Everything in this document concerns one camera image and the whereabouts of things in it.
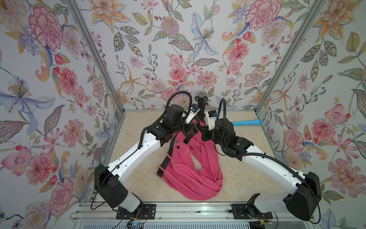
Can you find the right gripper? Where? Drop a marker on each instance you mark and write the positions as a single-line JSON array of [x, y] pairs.
[[205, 134]]

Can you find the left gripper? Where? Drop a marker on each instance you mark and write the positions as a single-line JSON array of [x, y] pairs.
[[187, 130]]

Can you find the pink trousers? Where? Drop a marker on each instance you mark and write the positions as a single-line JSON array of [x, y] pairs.
[[194, 169]]

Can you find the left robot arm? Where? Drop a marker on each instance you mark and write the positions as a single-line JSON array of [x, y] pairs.
[[109, 180]]

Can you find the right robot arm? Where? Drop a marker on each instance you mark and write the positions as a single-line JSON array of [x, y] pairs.
[[302, 191]]

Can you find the black microphone on tripod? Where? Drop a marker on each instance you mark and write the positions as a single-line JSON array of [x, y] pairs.
[[202, 101]]

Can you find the light blue cylinder tool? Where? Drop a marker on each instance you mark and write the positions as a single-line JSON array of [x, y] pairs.
[[256, 122]]

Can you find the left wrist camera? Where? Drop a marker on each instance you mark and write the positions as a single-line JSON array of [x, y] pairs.
[[194, 110]]

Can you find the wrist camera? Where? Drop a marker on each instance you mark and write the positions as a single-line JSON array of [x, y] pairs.
[[211, 117], [194, 110]]

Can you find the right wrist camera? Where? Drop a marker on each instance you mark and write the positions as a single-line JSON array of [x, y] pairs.
[[211, 117]]

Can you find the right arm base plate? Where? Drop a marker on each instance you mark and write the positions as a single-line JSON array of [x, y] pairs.
[[247, 211]]

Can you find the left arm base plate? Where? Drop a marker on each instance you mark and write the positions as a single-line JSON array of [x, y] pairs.
[[143, 211]]

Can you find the aluminium mounting rail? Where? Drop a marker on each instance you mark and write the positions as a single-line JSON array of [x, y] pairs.
[[163, 212]]

